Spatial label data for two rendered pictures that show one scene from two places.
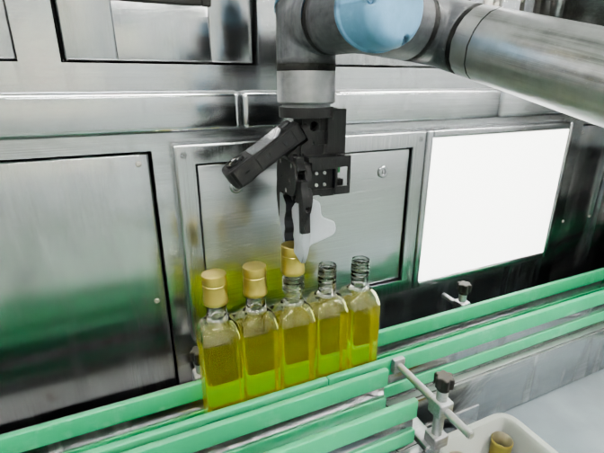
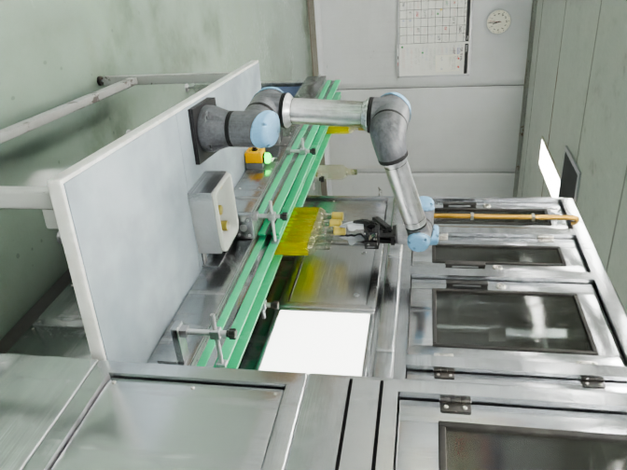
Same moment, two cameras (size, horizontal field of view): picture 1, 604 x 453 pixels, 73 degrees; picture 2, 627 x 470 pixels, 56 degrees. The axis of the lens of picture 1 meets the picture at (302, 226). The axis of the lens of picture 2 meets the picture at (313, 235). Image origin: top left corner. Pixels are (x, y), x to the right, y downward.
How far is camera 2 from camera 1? 224 cm
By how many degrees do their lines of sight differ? 81
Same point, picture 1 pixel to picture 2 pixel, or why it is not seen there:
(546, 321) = (242, 306)
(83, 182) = not seen: hidden behind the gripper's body
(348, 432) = (281, 200)
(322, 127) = (388, 233)
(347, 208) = (341, 283)
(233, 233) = (344, 251)
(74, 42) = not seen: hidden behind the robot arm
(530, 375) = (211, 292)
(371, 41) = not seen: hidden behind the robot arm
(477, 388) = (230, 266)
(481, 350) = (250, 275)
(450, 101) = (389, 323)
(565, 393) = (173, 311)
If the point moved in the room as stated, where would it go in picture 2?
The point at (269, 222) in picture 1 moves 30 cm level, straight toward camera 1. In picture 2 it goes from (344, 259) to (344, 183)
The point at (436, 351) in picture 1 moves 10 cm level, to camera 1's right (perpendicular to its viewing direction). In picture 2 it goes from (268, 255) to (260, 259)
